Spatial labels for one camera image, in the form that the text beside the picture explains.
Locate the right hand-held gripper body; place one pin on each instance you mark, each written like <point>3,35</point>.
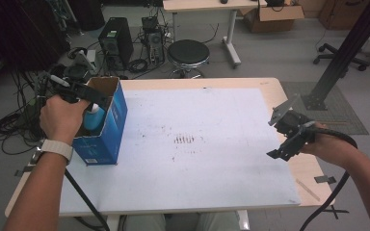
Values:
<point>294,126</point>

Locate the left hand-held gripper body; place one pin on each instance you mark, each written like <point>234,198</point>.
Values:
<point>74,85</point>

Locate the blue bottle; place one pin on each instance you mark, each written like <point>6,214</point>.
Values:
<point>93,119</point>

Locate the blue cardboard box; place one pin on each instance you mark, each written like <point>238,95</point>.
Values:
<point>114,128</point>

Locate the person's right hand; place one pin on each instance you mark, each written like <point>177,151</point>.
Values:
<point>329,146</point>

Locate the person's left hand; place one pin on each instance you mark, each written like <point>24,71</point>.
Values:
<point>61,120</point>

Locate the thin wooden stick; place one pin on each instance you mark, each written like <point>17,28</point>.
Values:
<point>307,190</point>

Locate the black tape piece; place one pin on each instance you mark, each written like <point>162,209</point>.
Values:
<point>325,179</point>
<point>24,170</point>

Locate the grey floor mat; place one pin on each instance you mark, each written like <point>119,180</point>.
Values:
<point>343,112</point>

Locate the black computer tower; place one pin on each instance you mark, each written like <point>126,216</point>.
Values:
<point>115,41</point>

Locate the white watch band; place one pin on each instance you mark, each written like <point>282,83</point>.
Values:
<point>57,148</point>

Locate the white table mat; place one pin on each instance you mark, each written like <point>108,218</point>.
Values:
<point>205,166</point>

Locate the black office chair base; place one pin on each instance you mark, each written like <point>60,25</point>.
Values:
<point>327,54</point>

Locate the small open computer case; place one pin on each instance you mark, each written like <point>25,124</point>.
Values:
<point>154,40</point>

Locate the black round stool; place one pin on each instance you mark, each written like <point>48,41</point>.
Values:
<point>188,53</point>

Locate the open brown cardboard box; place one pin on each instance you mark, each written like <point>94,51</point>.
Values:
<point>273,19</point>

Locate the closed brown cardboard box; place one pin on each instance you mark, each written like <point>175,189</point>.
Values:
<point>343,14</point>

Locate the white desk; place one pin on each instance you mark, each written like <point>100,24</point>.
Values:
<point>205,5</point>

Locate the black metal stand post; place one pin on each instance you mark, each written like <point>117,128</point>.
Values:
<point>343,54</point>

